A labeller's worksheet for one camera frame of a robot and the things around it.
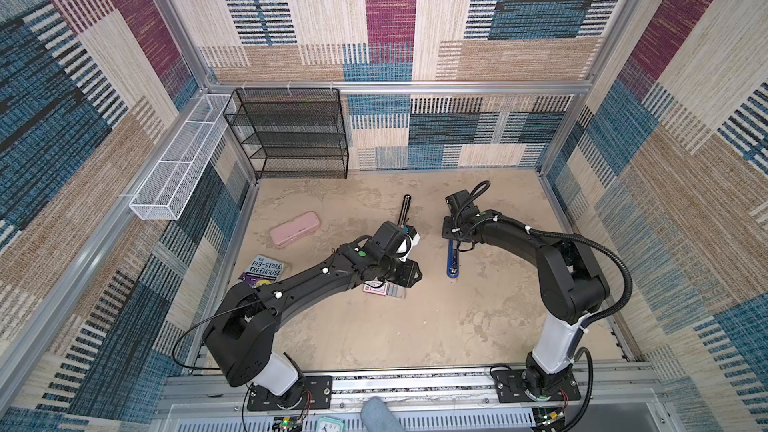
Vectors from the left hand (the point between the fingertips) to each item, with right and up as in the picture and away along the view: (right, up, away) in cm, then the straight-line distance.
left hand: (419, 272), depth 80 cm
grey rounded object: (-11, -30, -12) cm, 34 cm away
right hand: (+12, +9, +17) cm, 23 cm away
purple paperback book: (-46, -2, +12) cm, 48 cm away
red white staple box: (-11, -2, -9) cm, 14 cm away
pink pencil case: (-39, +10, +22) cm, 46 cm away
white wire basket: (-60, +21, -10) cm, 64 cm away
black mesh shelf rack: (-44, +44, +31) cm, 69 cm away
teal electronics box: (-21, -31, -12) cm, 40 cm away
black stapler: (-3, +15, +27) cm, 32 cm away
